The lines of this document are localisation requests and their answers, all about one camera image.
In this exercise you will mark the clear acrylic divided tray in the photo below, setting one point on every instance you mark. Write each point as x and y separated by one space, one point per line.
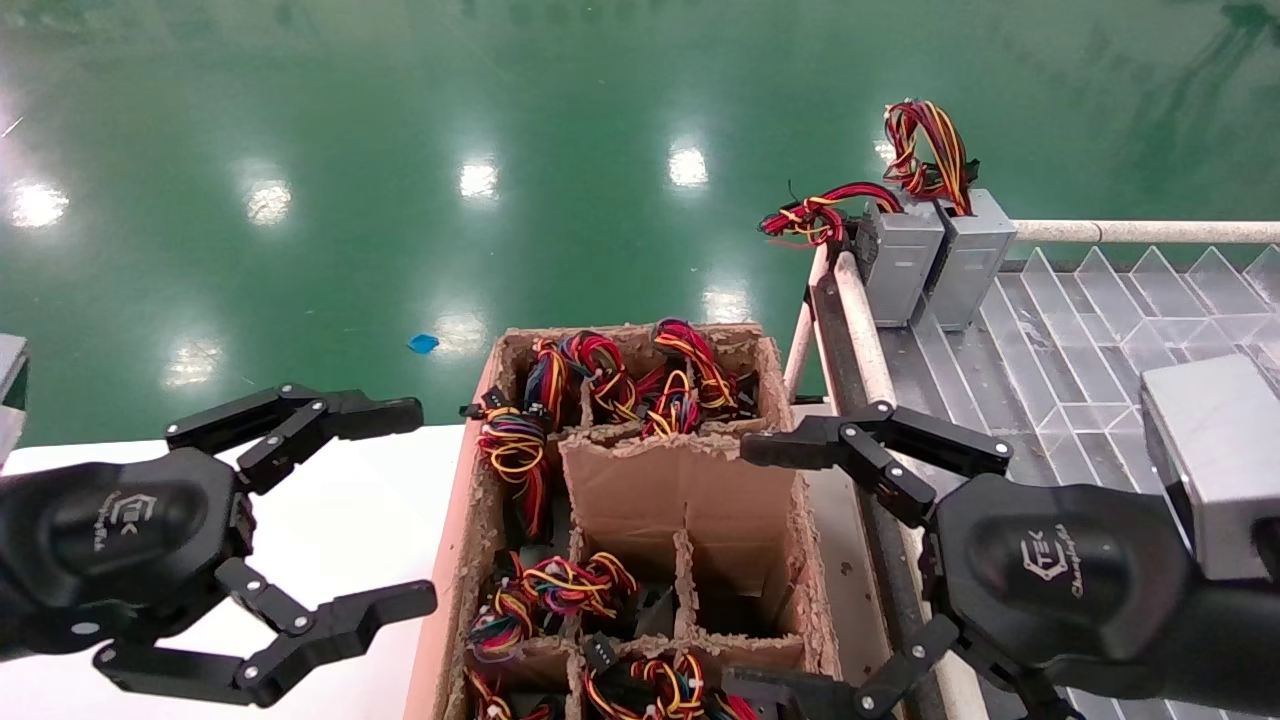
1080 400

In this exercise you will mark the grey wrist camera housing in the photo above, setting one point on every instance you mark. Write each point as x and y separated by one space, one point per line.
1220 460

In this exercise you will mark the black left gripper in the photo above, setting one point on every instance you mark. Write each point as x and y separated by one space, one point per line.
120 540

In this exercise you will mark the torn cardboard box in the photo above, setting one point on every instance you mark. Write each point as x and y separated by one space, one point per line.
450 600

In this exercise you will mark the grey box edge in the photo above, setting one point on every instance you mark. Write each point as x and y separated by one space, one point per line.
10 390

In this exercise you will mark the blue scrap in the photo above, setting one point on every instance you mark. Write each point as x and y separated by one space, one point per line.
423 343

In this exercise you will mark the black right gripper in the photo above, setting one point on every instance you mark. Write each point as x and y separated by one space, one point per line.
1060 570

